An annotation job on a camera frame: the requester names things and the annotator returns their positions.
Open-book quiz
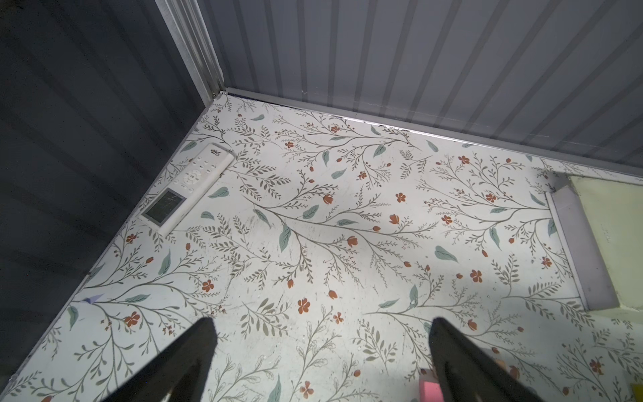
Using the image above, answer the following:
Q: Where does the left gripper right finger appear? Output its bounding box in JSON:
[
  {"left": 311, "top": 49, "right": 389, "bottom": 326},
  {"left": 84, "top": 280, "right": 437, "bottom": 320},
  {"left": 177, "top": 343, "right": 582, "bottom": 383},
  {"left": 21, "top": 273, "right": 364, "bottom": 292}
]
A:
[{"left": 429, "top": 318, "right": 541, "bottom": 402}]

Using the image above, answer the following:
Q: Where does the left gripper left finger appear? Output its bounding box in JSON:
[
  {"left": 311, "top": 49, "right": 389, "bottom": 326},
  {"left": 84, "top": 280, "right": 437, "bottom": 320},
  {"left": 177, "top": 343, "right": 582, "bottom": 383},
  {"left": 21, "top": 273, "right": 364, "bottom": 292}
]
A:
[{"left": 105, "top": 318, "right": 218, "bottom": 401}]

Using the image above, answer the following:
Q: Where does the yellow block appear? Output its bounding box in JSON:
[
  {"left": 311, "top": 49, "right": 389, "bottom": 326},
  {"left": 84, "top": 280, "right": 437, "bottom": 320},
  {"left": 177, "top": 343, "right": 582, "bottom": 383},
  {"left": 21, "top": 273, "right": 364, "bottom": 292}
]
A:
[{"left": 631, "top": 384, "right": 643, "bottom": 402}]

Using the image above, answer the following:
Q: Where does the white remote control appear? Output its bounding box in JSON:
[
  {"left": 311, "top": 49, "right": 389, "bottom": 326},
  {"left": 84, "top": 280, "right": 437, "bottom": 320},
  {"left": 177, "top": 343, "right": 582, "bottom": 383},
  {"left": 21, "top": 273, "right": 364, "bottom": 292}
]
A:
[{"left": 137, "top": 143, "right": 235, "bottom": 236}]

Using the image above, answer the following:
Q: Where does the pale green workspace book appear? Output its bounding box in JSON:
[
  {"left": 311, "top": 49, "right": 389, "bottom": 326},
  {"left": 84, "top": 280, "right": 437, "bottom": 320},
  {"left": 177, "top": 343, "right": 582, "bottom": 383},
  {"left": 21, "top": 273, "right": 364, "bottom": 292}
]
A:
[{"left": 546, "top": 175, "right": 642, "bottom": 324}]

